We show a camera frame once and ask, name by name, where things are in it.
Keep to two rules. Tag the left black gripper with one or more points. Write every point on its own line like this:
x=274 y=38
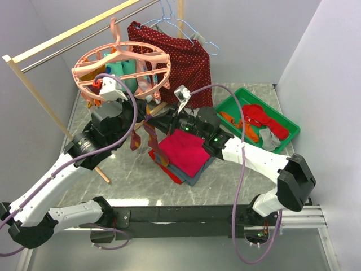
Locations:
x=141 y=108

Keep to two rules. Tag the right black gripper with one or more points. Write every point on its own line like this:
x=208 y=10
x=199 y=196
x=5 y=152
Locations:
x=167 y=122

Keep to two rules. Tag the purple orange striped sock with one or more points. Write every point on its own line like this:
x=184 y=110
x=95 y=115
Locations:
x=135 y=141

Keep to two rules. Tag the pink round clip hanger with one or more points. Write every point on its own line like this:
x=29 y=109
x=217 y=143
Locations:
x=93 y=63

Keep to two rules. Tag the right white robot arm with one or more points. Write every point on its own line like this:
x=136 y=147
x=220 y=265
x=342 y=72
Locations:
x=291 y=174

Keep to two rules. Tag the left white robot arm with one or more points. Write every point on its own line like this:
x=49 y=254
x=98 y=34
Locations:
x=32 y=219

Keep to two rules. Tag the red folded towel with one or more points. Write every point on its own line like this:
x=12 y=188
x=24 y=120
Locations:
x=173 y=176

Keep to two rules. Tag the white blue hanging sock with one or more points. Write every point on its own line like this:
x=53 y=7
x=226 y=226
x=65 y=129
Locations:
x=145 y=83

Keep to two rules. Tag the teal hanging sock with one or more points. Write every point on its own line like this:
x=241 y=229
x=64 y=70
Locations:
x=123 y=68

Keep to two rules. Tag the dark red dotted cloth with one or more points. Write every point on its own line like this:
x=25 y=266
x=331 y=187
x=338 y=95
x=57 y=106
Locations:
x=190 y=63

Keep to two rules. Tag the grey folded towel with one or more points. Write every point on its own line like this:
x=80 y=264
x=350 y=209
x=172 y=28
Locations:
x=191 y=181

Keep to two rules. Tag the orange sock in tray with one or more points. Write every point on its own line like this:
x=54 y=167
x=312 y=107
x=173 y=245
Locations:
x=249 y=132

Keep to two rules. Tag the red sock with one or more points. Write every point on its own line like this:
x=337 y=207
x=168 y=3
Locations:
x=255 y=115

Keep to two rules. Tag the green plastic tray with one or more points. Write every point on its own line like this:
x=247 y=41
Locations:
x=230 y=107

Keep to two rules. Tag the grey sock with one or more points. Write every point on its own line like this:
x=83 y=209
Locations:
x=269 y=140

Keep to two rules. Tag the black base beam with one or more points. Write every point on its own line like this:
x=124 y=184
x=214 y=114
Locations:
x=171 y=221

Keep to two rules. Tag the metal hanging rod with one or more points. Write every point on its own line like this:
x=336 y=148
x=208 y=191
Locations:
x=86 y=38

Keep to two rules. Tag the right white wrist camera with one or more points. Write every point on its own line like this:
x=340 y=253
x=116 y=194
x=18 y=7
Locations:
x=183 y=95

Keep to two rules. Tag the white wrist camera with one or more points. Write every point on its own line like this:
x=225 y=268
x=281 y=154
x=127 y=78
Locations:
x=110 y=89
x=183 y=95

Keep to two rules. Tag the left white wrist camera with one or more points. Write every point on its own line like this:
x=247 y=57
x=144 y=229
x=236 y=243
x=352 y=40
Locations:
x=110 y=89

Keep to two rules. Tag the wooden clothes rack frame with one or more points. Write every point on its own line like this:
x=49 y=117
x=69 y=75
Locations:
x=30 y=139

